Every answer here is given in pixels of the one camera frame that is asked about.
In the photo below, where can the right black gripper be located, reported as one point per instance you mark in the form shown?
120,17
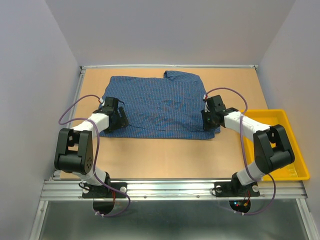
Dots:
206,125

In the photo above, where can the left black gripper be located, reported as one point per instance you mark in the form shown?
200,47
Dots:
122,121

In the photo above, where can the blue plaid long sleeve shirt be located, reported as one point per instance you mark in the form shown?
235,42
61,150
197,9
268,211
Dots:
160,108

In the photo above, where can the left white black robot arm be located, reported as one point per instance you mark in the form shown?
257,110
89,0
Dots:
75,152

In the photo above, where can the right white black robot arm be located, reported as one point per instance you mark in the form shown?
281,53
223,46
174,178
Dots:
271,146

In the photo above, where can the yellow plastic tray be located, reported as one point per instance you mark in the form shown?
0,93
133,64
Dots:
296,171

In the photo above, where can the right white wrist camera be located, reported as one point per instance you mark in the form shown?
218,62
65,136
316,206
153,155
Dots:
206,109

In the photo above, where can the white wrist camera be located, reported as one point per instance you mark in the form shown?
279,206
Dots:
206,109
101,101

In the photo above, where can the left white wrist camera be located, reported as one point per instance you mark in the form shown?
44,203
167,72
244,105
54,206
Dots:
101,101

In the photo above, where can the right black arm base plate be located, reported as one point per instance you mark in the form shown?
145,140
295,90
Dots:
226,189

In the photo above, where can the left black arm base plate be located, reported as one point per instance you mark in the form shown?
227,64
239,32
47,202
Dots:
117,190

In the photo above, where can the aluminium front rail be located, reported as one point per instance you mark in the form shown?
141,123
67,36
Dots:
162,190

